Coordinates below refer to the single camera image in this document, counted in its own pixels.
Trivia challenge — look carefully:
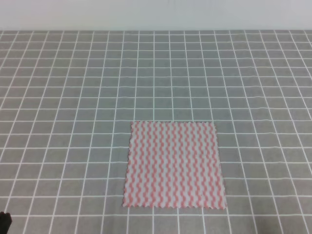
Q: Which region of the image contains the pink white wavy towel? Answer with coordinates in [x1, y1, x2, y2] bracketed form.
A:
[123, 121, 227, 209]

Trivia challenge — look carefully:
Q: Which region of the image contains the grey checked tablecloth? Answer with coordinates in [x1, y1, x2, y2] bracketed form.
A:
[0, 30, 312, 234]

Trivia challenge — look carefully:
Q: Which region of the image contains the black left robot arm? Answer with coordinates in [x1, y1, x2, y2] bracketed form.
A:
[0, 212, 12, 234]

